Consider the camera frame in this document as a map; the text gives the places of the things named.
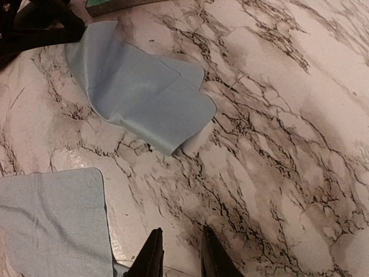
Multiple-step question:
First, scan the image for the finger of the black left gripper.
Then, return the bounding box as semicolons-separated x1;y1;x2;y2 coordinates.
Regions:
1;1;85;46

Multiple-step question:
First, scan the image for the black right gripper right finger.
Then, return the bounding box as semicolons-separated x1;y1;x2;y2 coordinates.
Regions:
201;226;244;277

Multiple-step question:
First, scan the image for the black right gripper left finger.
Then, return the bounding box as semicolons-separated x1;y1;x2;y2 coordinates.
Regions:
131;228;164;277

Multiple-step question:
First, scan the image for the grey marbled glasses case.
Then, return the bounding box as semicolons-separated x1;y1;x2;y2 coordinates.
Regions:
85;0;161;17

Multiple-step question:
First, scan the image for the light blue cleaning cloth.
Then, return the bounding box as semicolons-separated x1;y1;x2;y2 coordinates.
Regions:
65;21;216;155

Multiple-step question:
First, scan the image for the light blue cloth front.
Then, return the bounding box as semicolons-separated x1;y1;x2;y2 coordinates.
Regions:
1;168;113;276

